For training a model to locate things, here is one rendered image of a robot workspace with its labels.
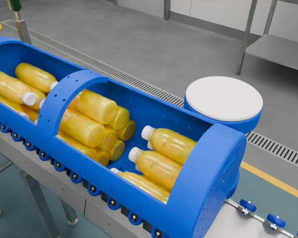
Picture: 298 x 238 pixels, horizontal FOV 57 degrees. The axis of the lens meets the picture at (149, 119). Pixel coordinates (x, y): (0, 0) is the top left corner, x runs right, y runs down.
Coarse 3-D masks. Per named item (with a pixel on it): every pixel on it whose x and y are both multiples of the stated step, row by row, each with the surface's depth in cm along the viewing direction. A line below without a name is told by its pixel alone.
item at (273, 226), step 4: (228, 200) 78; (232, 204) 78; (236, 204) 78; (240, 208) 74; (244, 212) 74; (248, 212) 73; (256, 216) 75; (264, 220) 74; (268, 224) 71; (272, 224) 70; (272, 228) 70; (276, 228) 70; (280, 228) 73; (284, 232) 72; (288, 232) 73; (292, 236) 71
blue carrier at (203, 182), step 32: (0, 64) 99; (32, 64) 109; (64, 64) 95; (64, 96) 69; (128, 96) 85; (32, 128) 74; (192, 128) 76; (224, 128) 59; (64, 160) 70; (128, 160) 87; (192, 160) 53; (224, 160) 52; (128, 192) 59; (192, 192) 51; (224, 192) 67; (160, 224) 57; (192, 224) 51
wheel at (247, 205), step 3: (240, 201) 74; (243, 201) 73; (246, 201) 73; (240, 204) 74; (243, 204) 73; (246, 204) 72; (249, 204) 72; (252, 204) 72; (246, 207) 72; (249, 207) 72; (252, 207) 72; (255, 207) 72; (249, 210) 72; (252, 210) 72; (255, 210) 73
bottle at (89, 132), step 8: (72, 112) 75; (64, 120) 74; (72, 120) 73; (80, 120) 73; (88, 120) 73; (64, 128) 74; (72, 128) 72; (80, 128) 71; (88, 128) 70; (96, 128) 71; (104, 128) 74; (72, 136) 74; (80, 136) 71; (88, 136) 70; (96, 136) 73; (88, 144) 71; (96, 144) 74
